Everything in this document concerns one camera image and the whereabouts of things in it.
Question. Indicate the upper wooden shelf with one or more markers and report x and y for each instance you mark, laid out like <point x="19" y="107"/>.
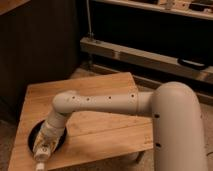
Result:
<point x="157" y="8"/>

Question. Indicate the clear plastic bottle white cap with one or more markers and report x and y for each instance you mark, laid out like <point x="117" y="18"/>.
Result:
<point x="41" y="156"/>

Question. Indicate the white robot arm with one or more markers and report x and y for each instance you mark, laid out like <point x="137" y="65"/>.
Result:
<point x="178" y="133"/>

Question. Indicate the wooden table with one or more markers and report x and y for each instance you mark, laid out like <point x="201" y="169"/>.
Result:
<point x="91" y="136"/>

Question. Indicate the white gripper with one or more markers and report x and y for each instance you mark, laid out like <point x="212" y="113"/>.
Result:
<point x="48" y="136"/>

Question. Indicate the black handle on shelf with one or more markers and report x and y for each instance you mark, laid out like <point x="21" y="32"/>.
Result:
<point x="193" y="65"/>

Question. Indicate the metal vertical pole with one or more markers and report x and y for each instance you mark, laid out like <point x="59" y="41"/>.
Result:
<point x="90" y="32"/>

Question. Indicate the grey metal shelf beam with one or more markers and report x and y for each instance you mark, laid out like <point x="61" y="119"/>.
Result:
<point x="145" y="59"/>

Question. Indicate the black ceramic bowl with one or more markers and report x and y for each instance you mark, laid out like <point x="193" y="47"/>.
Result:
<point x="33" y="135"/>

